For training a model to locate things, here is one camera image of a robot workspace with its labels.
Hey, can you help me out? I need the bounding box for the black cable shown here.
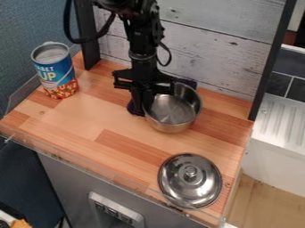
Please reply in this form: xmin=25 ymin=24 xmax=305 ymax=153
xmin=62 ymin=0 xmax=117 ymax=45

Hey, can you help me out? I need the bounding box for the white cabinet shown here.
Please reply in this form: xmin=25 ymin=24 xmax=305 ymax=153
xmin=240 ymin=93 xmax=305 ymax=199

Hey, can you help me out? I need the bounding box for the silver pot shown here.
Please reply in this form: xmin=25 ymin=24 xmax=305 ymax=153
xmin=141 ymin=82 xmax=204 ymax=134

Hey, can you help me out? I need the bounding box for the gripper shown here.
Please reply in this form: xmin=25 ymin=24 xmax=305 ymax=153
xmin=111 ymin=58 xmax=177 ymax=117

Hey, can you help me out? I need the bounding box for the black frame post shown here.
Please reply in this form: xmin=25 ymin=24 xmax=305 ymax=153
xmin=246 ymin=0 xmax=298 ymax=122
xmin=73 ymin=0 xmax=103 ymax=71

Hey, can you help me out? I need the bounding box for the silver pot lid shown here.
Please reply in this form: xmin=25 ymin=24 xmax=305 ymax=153
xmin=156 ymin=152 xmax=225 ymax=210

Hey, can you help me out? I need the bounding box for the blue soup can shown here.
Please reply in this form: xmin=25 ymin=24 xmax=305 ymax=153
xmin=29 ymin=41 xmax=80 ymax=100

